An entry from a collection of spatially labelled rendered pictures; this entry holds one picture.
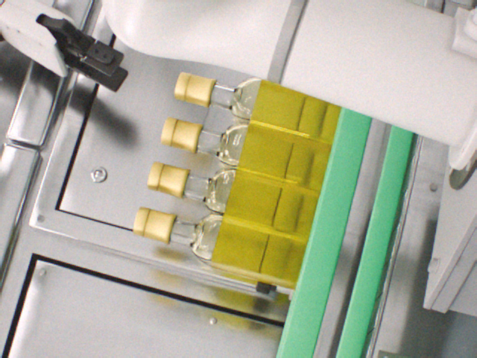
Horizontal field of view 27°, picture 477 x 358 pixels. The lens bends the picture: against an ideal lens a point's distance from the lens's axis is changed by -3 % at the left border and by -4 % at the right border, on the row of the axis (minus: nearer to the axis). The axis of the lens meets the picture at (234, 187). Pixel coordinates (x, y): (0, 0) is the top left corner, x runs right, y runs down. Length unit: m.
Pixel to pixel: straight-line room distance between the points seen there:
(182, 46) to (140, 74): 0.62
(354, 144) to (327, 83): 0.33
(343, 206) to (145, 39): 0.36
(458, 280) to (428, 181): 0.33
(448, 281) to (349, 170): 0.35
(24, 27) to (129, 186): 0.26
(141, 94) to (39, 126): 0.15
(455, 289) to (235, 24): 0.25
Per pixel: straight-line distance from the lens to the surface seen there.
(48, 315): 1.33
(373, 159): 1.06
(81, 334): 1.32
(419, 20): 0.74
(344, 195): 1.04
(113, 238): 1.29
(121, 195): 1.31
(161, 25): 0.75
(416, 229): 1.03
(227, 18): 0.74
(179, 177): 1.17
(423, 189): 1.04
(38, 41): 1.21
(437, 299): 0.74
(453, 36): 0.74
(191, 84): 1.20
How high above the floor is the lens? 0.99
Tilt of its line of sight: 3 degrees up
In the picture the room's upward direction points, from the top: 75 degrees counter-clockwise
